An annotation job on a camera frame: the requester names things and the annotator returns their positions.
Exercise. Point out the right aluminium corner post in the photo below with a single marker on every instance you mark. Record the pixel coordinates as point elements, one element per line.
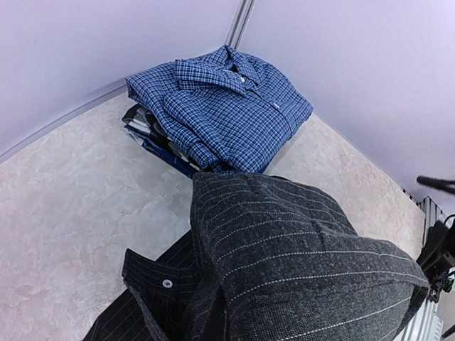
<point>239,23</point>

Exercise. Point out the blue checked folded shirt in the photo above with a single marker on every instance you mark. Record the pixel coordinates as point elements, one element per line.
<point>229,111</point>

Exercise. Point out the aluminium front rail frame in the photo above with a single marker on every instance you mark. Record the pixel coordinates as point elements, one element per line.
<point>426,324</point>

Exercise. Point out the black pinstriped long sleeve shirt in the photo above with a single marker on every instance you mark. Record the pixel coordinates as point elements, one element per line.
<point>265,259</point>

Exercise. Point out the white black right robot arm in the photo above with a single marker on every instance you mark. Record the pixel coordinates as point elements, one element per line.
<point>437,255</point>

